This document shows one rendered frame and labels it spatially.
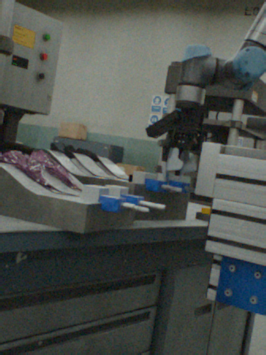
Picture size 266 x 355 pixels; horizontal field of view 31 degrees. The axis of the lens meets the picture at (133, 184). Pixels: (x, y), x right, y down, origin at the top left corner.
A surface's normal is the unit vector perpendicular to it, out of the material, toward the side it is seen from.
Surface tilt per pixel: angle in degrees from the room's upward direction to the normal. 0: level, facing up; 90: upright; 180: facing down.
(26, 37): 90
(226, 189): 90
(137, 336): 90
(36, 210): 90
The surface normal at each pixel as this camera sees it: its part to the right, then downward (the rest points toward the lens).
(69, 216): -0.34, 0.00
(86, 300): 0.78, 0.15
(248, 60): 0.08, 0.07
